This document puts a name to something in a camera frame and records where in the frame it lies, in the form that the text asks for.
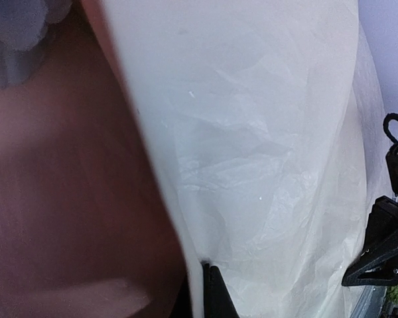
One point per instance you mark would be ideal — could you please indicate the pink wrapping paper sheet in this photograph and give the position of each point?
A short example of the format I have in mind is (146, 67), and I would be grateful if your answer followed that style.
(156, 136)

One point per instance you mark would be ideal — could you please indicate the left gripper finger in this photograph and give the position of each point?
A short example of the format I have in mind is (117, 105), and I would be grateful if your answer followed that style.
(217, 300)

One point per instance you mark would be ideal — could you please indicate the blue fake flower stem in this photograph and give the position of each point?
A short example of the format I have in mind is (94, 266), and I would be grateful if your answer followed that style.
(24, 32)

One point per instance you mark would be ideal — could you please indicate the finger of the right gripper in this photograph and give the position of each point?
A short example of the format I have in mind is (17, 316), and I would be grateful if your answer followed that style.
(378, 263)

